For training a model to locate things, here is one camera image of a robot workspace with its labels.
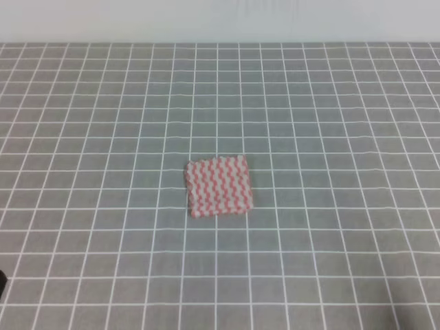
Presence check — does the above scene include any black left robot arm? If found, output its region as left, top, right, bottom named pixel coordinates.
left=0, top=270, right=8, bottom=298

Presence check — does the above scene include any grey grid tablecloth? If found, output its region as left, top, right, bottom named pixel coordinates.
left=1, top=43, right=439, bottom=329

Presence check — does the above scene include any pink white wavy striped towel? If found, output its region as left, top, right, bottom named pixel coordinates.
left=185, top=155, right=254, bottom=218

